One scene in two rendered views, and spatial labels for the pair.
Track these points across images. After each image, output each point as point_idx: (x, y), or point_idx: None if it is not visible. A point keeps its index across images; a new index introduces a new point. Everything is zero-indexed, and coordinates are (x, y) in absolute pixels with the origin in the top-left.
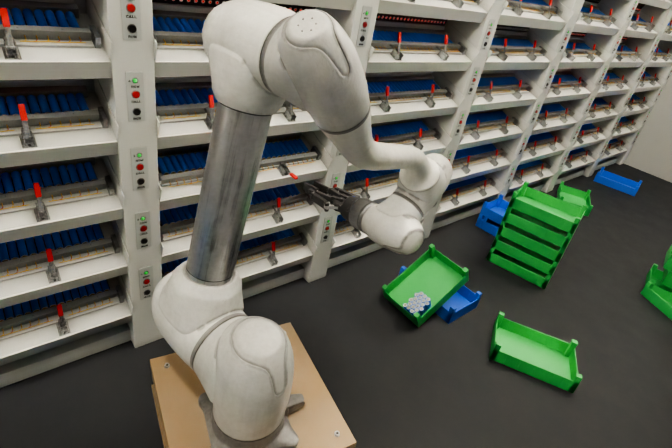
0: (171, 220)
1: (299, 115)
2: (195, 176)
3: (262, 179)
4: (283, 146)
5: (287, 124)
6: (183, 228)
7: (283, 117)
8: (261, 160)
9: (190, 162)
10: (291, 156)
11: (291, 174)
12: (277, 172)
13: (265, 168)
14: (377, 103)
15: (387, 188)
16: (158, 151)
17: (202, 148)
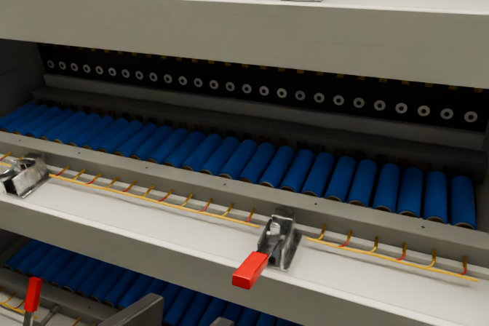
0: (20, 264)
1: None
2: (20, 151)
3: (170, 238)
4: (360, 174)
5: (265, 4)
6: (20, 295)
7: None
8: (220, 178)
9: (58, 125)
10: (351, 208)
11: (247, 257)
12: (252, 243)
13: (223, 212)
14: None
15: None
16: (45, 94)
17: (134, 116)
